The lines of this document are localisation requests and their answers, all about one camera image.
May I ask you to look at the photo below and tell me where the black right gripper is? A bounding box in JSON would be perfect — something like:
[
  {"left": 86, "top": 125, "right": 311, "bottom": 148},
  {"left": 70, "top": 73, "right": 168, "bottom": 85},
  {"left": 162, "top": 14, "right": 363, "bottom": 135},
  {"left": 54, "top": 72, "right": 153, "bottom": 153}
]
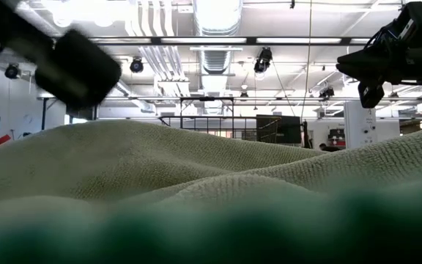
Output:
[{"left": 336, "top": 0, "right": 422, "bottom": 109}]

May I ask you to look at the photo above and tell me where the large black screen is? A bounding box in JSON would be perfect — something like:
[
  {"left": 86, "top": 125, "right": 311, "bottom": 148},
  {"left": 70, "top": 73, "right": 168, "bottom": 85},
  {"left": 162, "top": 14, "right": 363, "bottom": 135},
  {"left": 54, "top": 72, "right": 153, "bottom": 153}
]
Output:
[{"left": 256, "top": 114, "right": 303, "bottom": 144}]

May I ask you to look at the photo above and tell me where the black frame stand with screen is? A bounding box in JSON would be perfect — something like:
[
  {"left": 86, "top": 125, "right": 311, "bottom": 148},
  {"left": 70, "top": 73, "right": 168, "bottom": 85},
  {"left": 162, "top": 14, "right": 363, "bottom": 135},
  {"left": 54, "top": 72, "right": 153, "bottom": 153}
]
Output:
[{"left": 37, "top": 95, "right": 99, "bottom": 131}]

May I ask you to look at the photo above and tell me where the silver ventilation duct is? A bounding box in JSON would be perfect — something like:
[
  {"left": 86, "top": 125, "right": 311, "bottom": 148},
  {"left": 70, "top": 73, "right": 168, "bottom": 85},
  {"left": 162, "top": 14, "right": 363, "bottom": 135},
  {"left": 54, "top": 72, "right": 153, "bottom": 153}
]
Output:
[{"left": 192, "top": 0, "right": 244, "bottom": 114}]

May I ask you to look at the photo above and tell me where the white pillar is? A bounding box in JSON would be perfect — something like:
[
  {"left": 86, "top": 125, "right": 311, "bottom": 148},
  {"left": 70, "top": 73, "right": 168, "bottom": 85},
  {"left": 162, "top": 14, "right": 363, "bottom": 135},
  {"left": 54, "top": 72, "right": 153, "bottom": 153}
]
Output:
[{"left": 344, "top": 100, "right": 378, "bottom": 150}]

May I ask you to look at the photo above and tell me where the pale green microfiber towel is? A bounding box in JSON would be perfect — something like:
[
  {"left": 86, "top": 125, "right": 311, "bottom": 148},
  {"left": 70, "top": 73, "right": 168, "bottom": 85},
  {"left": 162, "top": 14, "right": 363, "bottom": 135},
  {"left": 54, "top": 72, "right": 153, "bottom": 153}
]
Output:
[{"left": 0, "top": 119, "right": 422, "bottom": 264}]

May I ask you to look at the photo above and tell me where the red tool cart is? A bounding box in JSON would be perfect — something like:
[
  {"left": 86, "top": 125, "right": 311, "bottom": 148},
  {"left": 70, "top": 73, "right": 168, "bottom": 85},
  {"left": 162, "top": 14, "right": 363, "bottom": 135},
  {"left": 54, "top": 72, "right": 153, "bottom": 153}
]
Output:
[{"left": 327, "top": 128, "right": 347, "bottom": 148}]

